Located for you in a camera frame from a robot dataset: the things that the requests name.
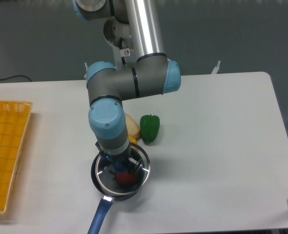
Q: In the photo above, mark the green toy bell pepper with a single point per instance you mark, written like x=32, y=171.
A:
x=149, y=127

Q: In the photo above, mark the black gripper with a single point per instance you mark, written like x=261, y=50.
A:
x=122, y=161

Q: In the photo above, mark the yellow woven basket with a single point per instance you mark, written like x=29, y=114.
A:
x=14, y=119

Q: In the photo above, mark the toy bread loaf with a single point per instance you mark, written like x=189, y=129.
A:
x=132, y=127

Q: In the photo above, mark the red toy bell pepper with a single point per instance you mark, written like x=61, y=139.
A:
x=126, y=178

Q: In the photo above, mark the glass pot lid blue knob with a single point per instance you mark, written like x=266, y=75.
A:
x=104, y=180

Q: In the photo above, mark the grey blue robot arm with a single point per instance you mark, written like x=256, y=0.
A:
x=106, y=115

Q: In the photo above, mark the yellow toy bell pepper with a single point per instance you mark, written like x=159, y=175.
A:
x=132, y=139

